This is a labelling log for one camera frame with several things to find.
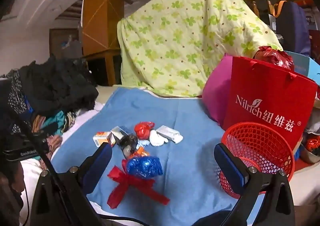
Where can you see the small red plastic bag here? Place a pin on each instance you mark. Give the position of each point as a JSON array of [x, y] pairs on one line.
[[143, 129]]

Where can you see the red paper shopping bag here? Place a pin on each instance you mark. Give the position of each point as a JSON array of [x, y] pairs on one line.
[[262, 86]]

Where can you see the blue white toothpaste box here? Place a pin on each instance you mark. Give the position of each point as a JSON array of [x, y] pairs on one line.
[[170, 134]]

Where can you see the red ribbon bow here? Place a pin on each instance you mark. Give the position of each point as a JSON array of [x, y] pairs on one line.
[[130, 186]]

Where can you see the white paper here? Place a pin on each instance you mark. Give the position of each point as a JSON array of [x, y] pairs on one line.
[[157, 138]]

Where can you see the pink pillow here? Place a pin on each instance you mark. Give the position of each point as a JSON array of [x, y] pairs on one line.
[[216, 91]]

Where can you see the green clover print quilt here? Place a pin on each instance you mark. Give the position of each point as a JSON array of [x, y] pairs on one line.
[[180, 41]]

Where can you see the red mesh basket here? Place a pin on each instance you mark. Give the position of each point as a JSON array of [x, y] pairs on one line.
[[265, 141]]

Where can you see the black jacket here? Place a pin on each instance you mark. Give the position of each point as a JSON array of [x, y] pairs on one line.
[[57, 86]]

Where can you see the teal cloth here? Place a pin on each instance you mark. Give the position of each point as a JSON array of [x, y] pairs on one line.
[[57, 119]]

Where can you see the light blue sock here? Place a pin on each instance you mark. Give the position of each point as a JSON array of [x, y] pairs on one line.
[[143, 144]]

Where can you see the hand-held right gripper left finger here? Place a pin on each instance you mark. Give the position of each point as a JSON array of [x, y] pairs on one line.
[[98, 166]]

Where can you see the small orange white box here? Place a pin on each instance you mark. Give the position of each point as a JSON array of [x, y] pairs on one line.
[[101, 138]]

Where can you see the small white silver box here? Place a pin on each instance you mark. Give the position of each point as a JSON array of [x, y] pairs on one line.
[[120, 132]]

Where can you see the person's left hand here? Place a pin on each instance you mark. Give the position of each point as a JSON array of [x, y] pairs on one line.
[[11, 186]]

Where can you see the blue blanket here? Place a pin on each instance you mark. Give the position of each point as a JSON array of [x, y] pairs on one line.
[[175, 121]]

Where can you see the brown picture frame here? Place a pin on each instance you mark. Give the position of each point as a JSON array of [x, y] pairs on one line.
[[65, 43]]

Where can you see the black wrapper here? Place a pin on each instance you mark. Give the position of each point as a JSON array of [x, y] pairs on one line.
[[128, 142]]

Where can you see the light blue cardboard box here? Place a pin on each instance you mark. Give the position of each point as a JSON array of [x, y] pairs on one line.
[[303, 64]]

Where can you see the large red plastic bag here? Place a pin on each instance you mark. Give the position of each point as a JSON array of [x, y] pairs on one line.
[[272, 57]]

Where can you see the orange wrapper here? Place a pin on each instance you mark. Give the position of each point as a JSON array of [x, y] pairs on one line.
[[140, 153]]

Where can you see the blue plastic bag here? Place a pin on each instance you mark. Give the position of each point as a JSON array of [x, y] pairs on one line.
[[143, 167]]

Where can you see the steel basin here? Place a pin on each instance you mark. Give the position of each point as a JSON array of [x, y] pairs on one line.
[[311, 157]]

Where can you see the orange wooden cabinet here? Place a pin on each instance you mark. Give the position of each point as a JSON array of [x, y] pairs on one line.
[[100, 16]]

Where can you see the pink orange cloth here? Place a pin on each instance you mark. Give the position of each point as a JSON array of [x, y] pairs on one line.
[[53, 142]]

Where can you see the orange red bag in basin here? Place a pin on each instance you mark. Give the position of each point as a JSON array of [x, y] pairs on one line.
[[313, 143]]

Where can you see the yellow grey patterned cloth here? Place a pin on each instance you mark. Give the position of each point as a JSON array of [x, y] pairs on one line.
[[70, 119]]

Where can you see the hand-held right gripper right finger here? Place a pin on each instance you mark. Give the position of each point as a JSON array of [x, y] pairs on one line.
[[228, 168]]

